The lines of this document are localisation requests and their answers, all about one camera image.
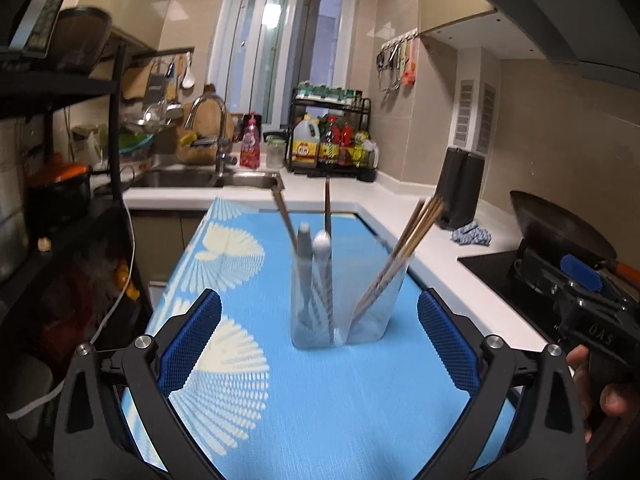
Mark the white ceramic spoon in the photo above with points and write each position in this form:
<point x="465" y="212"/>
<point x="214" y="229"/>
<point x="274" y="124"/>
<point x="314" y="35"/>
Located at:
<point x="321" y="245"/>

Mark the orange hanging kitchen tool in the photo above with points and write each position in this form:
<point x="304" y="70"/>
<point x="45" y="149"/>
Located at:
<point x="409" y="65"/>

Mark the glass jar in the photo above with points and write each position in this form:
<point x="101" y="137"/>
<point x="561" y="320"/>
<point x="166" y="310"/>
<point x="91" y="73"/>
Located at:
<point x="275" y="152"/>

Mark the white electric kettle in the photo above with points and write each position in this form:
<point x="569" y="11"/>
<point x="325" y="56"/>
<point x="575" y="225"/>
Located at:
<point x="87" y="145"/>

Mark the dark sauce bottle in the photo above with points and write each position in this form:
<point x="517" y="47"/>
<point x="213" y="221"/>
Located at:
<point x="330" y="145"/>

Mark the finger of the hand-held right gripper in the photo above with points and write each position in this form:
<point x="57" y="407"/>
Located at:
<point x="580" y="272"/>
<point x="535" y="272"/>

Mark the dark range hood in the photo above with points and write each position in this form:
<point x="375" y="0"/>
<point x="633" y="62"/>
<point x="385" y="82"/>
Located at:
<point x="560" y="0"/>

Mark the blue white dishcloth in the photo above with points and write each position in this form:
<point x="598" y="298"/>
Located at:
<point x="470" y="235"/>

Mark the clear plastic utensil container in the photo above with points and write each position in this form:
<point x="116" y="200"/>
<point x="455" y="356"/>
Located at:
<point x="370" y="325"/>

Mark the metal colander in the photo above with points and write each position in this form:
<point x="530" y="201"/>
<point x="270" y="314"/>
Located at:
<point x="150" y="117"/>

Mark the black wok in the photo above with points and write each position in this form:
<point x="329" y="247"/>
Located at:
<point x="555" y="225"/>

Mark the metal box grater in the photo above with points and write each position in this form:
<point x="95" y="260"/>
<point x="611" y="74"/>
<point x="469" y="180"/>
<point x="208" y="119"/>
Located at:
<point x="156" y="85"/>

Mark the row of spice jars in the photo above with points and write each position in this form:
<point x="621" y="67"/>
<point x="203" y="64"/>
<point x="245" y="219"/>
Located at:
<point x="325" y="92"/>

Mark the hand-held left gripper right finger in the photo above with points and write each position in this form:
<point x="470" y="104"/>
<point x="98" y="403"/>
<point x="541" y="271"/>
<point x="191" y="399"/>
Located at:
<point x="447" y="345"/>

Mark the metal kitchen faucet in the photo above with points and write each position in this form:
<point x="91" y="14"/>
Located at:
<point x="221" y="130"/>

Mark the dark brown pot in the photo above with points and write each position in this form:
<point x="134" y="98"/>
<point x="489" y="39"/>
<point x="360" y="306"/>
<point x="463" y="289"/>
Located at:
<point x="82" y="37"/>

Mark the black gas stove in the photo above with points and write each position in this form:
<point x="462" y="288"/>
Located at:
<point x="490" y="275"/>

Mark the white vent grille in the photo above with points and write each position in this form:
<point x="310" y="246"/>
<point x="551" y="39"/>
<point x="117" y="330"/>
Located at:
<point x="464" y="110"/>
<point x="486" y="117"/>

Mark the white hanging ladle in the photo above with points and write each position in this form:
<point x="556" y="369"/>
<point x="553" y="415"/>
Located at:
<point x="188" y="77"/>

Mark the red dish soap bottle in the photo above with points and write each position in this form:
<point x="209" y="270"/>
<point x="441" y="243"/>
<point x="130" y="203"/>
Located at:
<point x="250" y="142"/>

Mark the metal fork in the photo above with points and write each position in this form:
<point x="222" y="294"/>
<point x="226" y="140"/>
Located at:
<point x="303" y="250"/>

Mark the steel kitchen sink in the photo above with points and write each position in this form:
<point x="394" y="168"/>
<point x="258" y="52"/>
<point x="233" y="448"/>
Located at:
<point x="175" y="178"/>

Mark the hanging metal kitchen scissors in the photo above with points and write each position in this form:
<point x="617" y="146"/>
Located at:
<point x="390" y="67"/>

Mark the wooden cutting board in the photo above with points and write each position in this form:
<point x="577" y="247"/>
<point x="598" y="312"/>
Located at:
<point x="202" y="125"/>

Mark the black metal shelf rack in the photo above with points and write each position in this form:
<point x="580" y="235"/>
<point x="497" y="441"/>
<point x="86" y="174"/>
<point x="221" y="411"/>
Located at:
<point x="116" y="125"/>

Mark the white framed window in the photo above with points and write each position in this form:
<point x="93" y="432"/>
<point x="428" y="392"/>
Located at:
<point x="240" y="60"/>

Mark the black pot with orange lid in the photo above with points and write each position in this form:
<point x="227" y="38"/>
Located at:
<point x="60" y="190"/>

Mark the yellow label oil jug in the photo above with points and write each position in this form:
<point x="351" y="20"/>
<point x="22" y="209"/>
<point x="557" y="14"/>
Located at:
<point x="305" y="145"/>

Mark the green plastic basin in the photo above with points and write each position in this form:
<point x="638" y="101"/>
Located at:
<point x="135" y="141"/>

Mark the blue printed tablecloth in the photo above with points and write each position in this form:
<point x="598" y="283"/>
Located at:
<point x="300" y="410"/>

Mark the bunch of wooden chopsticks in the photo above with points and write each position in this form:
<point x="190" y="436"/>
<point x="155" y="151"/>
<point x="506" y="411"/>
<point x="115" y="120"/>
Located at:
<point x="412" y="235"/>

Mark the black knife block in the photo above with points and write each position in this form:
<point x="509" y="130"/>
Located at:
<point x="460" y="185"/>

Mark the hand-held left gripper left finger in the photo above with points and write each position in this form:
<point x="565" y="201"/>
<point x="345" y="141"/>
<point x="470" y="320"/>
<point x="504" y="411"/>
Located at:
<point x="192" y="345"/>

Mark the person's right hand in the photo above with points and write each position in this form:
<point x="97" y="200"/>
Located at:
<point x="620" y="400"/>

